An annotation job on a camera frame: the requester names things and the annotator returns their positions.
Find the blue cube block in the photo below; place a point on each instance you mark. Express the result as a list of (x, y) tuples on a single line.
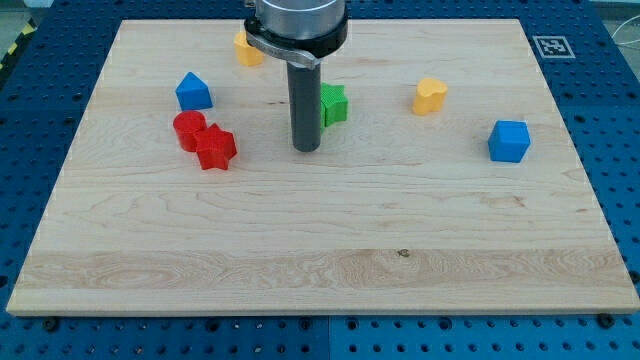
[(509, 141)]

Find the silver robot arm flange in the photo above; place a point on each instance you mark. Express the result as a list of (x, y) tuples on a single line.
[(300, 32)]

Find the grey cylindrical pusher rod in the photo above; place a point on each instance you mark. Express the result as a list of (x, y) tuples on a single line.
[(304, 88)]

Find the yellow hexagon block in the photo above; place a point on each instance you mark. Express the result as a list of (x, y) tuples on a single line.
[(246, 54)]

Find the yellow heart block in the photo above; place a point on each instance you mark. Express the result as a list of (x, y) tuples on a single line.
[(430, 96)]

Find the white fiducial marker tag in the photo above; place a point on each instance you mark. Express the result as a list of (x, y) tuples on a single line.
[(553, 47)]

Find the blue triangular block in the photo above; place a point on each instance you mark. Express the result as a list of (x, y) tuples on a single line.
[(193, 94)]

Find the green star block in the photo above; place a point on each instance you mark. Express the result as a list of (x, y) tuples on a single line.
[(334, 104)]

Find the light wooden board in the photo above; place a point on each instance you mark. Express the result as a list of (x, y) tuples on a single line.
[(394, 213)]

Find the red star block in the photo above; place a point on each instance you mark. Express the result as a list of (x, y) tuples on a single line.
[(215, 147)]

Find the red cylinder block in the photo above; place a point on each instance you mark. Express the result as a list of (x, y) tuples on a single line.
[(186, 125)]

